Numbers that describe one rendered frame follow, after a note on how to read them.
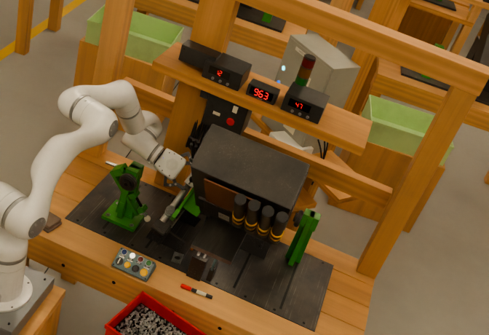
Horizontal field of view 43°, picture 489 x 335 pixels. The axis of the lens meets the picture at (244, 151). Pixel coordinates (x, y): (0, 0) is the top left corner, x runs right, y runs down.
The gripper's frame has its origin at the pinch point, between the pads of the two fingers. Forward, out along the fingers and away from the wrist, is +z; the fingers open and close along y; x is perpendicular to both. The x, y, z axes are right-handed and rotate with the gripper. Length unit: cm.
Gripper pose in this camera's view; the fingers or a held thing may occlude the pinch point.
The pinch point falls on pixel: (191, 178)
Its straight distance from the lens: 247.9
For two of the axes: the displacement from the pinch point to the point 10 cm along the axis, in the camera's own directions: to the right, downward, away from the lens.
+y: 5.6, -8.0, 2.1
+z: 8.1, 5.8, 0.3
